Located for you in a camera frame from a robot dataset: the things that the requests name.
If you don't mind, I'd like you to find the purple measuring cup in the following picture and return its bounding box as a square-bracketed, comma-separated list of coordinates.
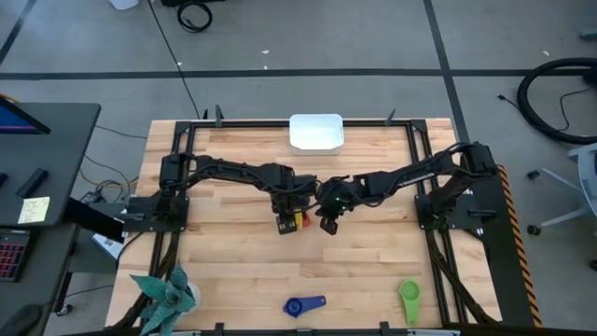
[282, 294, 327, 319]

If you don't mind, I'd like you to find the black metal table frame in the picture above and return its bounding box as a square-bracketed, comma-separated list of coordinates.
[147, 119, 470, 336]

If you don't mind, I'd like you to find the thin black cable with plug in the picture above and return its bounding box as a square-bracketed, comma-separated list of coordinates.
[496, 88, 590, 133]

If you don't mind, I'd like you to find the backlit black keyboard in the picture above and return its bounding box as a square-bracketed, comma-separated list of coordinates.
[0, 228, 32, 284]

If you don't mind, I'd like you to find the black panel with striped edge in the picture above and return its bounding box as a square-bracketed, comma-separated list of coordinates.
[473, 162, 545, 328]

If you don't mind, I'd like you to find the green measuring cup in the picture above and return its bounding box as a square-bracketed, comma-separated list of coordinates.
[398, 279, 423, 328]

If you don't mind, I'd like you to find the white plant pot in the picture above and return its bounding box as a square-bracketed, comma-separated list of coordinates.
[186, 282, 202, 312]

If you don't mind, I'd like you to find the teal artificial plant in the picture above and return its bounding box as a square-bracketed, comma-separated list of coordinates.
[129, 263, 200, 336]

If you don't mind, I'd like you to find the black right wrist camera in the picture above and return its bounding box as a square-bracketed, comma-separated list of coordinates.
[318, 215, 340, 237]

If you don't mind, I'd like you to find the black computer monitor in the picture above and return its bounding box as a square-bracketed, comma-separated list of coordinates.
[0, 95, 51, 135]

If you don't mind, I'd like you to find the long black floor cable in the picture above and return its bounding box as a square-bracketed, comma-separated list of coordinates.
[147, 0, 202, 120]

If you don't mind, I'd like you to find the black control box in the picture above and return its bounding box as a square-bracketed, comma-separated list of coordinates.
[62, 197, 126, 243]

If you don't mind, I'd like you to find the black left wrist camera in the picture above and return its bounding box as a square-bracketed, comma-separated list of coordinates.
[275, 214, 299, 236]

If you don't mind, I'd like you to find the white plastic basket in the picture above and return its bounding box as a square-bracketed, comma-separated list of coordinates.
[288, 113, 345, 157]

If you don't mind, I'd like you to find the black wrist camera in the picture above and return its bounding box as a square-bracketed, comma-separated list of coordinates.
[275, 214, 299, 236]
[318, 215, 340, 237]

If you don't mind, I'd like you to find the black remote control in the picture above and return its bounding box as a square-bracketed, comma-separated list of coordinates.
[15, 167, 49, 199]

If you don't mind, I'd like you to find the thick black hose coil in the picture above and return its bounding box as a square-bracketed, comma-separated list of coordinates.
[516, 57, 597, 146]

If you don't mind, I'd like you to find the yellow sticky note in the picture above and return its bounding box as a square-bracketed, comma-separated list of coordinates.
[17, 196, 51, 225]

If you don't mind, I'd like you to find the white office chair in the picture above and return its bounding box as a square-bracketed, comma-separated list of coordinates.
[526, 142, 597, 237]

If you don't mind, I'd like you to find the white printed sheet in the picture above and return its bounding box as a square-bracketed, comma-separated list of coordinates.
[91, 231, 125, 260]

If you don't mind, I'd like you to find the black cable coil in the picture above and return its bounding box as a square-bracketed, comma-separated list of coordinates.
[175, 1, 214, 34]

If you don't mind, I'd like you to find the black desk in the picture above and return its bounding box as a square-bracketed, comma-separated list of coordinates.
[0, 102, 102, 328]

